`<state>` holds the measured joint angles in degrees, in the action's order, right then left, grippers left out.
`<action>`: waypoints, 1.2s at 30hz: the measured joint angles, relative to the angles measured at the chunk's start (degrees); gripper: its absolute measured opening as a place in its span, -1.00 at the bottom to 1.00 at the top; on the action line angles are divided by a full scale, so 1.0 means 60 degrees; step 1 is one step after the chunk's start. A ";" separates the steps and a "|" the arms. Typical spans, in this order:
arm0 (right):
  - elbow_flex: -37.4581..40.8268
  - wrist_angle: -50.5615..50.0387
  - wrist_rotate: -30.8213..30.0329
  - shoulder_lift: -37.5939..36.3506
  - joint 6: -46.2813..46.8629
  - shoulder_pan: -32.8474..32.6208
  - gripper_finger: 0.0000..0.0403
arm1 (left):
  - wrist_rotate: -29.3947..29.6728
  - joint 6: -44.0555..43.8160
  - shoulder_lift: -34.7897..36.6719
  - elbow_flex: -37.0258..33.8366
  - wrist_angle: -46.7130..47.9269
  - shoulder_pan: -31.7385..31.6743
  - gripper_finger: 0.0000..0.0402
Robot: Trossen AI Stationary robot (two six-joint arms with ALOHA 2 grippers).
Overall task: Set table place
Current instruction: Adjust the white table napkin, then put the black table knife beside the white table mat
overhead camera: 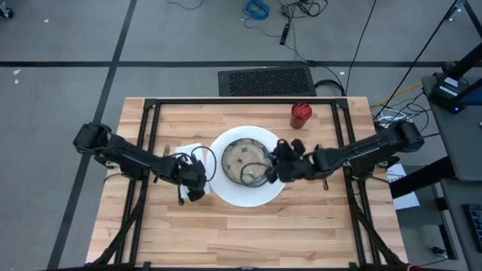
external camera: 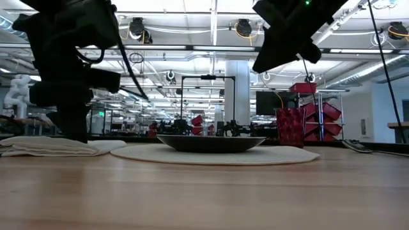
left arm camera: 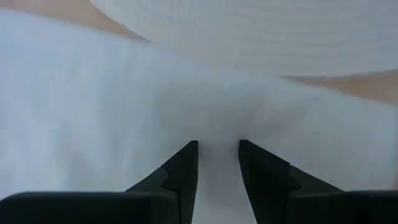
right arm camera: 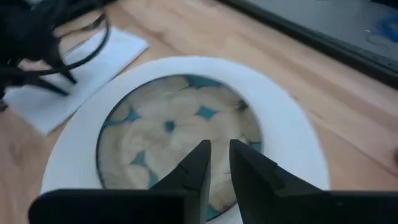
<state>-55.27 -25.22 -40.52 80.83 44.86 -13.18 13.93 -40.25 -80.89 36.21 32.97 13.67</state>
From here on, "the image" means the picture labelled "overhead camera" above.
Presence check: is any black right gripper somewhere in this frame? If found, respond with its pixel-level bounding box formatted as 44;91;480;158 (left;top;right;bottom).
265;138;325;184

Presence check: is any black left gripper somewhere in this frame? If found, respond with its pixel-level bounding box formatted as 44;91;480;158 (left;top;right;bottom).
176;157;207;202

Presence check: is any white cloth napkin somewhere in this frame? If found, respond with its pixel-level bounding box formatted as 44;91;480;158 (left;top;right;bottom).
174;142;211;200

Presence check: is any red patterned cup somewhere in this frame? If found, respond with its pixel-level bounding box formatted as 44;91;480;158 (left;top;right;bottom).
288;102;313;130

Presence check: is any black perforated computer case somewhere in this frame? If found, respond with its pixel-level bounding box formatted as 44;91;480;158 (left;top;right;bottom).
217;64;317;97

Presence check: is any white power strip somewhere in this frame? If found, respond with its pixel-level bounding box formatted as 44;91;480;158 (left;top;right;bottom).
374;108;412;126

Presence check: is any black power strip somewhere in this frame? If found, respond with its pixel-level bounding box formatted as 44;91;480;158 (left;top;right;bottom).
279;23;291;46

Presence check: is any white paper sheet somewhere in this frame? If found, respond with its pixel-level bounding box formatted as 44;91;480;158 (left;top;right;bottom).
386;163;421;211

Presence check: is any black desk leg bar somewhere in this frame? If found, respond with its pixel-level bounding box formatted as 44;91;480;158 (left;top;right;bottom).
387;156;456;199

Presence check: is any black mini computer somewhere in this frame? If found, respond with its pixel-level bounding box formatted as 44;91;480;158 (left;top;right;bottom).
427;73;482;114

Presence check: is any grey desk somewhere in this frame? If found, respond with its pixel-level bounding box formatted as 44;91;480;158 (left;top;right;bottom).
420;73;482;182
438;177;482;271

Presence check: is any black keyboard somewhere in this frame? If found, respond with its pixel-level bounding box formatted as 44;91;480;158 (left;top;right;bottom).
462;202;482;254

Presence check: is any black stand leg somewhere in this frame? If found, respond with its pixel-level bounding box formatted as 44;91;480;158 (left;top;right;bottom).
444;0;482;38

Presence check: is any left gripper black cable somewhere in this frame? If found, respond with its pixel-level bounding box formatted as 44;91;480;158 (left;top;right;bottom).
189;145;218;183

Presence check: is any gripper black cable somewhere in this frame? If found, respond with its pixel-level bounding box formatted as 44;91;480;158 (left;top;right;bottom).
239;161;273;188
189;145;218;183

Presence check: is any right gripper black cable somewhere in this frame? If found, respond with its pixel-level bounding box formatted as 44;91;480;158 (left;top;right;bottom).
239;161;273;188

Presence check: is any black aluminium table frame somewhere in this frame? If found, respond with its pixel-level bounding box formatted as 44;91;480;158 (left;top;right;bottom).
85;96;411;271

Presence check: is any black coiled cable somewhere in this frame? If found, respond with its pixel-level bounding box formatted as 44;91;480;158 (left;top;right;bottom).
313;78;347;97

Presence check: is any long black floor cable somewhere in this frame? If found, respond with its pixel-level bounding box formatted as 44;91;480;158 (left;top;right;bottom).
374;0;459;120
343;0;377;97

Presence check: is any yellow cable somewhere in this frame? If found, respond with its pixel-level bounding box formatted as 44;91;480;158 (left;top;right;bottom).
371;81;423;110

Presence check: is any blue cable coil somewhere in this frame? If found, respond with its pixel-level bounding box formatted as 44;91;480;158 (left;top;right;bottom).
240;0;273;23

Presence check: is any black cable bundle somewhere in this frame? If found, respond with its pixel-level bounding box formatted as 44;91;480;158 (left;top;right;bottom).
277;0;329;20

